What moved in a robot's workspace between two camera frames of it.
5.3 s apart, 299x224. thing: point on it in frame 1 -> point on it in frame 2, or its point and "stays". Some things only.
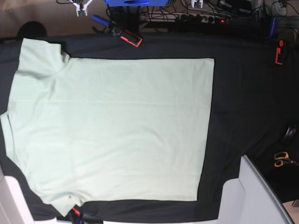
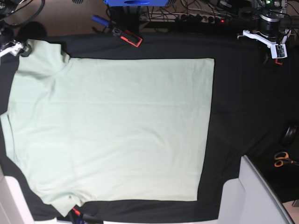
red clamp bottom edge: x=76 y=212 stays
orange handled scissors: x=282 y=158 stays
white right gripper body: x=201 y=1 -> x=278 y=51
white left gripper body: x=77 y=7 -> x=13 y=50
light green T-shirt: x=108 y=129 stays
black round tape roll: x=290 y=135 stays
